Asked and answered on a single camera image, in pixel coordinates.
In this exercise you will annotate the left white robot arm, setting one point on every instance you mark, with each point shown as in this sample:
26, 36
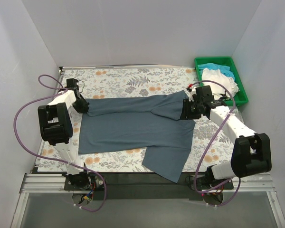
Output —
56, 128

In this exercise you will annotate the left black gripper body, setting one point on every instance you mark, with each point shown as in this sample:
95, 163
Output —
82, 106

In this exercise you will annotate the light blue t-shirt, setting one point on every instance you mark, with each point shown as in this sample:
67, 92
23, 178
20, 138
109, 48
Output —
225, 70

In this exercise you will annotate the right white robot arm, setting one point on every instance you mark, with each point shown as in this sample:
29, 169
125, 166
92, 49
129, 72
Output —
251, 152

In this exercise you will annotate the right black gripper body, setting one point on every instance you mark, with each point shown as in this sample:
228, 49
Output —
187, 109

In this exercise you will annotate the green plastic bin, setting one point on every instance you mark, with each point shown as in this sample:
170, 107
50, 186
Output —
241, 96

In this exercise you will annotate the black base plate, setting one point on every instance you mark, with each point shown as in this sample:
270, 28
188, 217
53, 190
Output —
132, 186

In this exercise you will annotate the white t-shirt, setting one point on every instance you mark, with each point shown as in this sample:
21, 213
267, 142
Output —
217, 76

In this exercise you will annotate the dark blue-grey t-shirt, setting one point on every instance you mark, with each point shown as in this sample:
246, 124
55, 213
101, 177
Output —
154, 123

